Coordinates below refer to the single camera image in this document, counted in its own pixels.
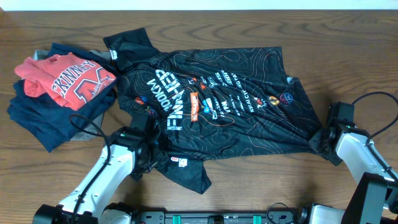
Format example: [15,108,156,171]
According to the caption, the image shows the black printed cycling jersey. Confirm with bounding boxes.
[104,28,321,194]

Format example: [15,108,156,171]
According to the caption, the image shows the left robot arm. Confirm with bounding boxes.
[32,127,167,224]

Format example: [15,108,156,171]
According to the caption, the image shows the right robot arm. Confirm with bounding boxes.
[295,125,397,224]

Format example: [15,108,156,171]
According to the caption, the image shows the grey folded shirt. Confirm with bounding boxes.
[32,49,111,141]

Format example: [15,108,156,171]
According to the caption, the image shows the red folded t-shirt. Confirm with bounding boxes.
[14,53,116,111]

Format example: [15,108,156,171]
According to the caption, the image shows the navy folded shirt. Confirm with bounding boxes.
[7,44,117,152]

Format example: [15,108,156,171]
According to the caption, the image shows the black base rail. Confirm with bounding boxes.
[132,202,308,224]

